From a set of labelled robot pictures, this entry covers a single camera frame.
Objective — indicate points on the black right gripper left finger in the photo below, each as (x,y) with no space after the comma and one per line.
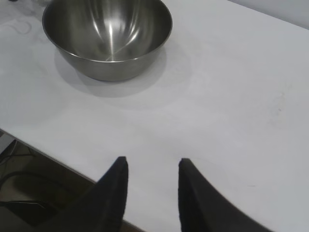
(108,200)

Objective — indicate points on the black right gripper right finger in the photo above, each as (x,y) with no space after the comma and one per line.
(200,207)

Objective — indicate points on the stainless steel mixing bowl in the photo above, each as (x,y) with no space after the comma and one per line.
(108,36)

